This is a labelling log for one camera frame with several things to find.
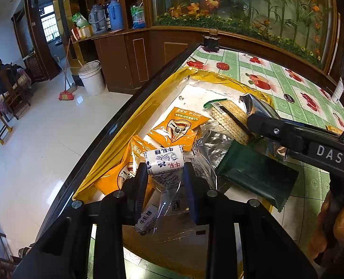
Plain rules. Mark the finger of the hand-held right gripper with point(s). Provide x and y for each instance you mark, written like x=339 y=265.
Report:
x=276 y=130

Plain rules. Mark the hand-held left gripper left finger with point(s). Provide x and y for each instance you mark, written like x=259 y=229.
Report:
x=140 y=190

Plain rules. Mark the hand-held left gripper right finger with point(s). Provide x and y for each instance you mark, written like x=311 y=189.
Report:
x=191 y=194

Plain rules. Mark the clear plastic candy bag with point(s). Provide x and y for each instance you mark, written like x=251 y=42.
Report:
x=172 y=209

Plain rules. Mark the white milk candy roll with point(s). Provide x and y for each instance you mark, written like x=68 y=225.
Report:
x=145 y=219
x=164 y=159

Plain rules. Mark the black silver foil packet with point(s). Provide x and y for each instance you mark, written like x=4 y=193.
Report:
x=209 y=151
x=257 y=106

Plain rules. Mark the orange snack packet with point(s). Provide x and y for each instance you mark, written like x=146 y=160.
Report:
x=137 y=148
x=119 y=177
x=177 y=128

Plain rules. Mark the green-edged cracker packet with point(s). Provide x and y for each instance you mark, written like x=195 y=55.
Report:
x=230 y=122

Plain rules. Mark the dark green snack packet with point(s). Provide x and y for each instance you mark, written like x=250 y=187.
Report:
x=256 y=174

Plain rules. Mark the yellow foil-lined tray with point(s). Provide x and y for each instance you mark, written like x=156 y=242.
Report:
x=206 y=77

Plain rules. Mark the person's right hand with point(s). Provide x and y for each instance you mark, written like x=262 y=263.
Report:
x=341 y=223

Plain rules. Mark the orange cracker packet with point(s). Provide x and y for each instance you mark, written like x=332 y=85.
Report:
x=334 y=130

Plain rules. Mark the small dark round cap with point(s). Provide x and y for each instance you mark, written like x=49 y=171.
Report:
x=289 y=98

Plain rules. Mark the black jar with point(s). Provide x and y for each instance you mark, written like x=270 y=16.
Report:
x=211 y=43

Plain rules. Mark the red broom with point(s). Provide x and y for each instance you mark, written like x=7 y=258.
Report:
x=65 y=96

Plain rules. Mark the white plastic bucket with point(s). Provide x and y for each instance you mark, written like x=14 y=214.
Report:
x=91 y=78

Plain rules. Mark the wooden cabinet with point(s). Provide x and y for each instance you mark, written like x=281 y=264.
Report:
x=116 y=61

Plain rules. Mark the dark wooden chair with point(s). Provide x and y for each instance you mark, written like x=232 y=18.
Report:
x=12 y=98

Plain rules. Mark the wooden door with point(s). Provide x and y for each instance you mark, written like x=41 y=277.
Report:
x=44 y=58

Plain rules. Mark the red white box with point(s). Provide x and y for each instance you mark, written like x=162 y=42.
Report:
x=80 y=33

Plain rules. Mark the grey thermos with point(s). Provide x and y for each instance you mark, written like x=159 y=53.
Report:
x=97 y=19

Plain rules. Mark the blue thermos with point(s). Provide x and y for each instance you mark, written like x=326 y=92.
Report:
x=115 y=14

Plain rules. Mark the green bag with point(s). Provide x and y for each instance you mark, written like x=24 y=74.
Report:
x=80 y=20

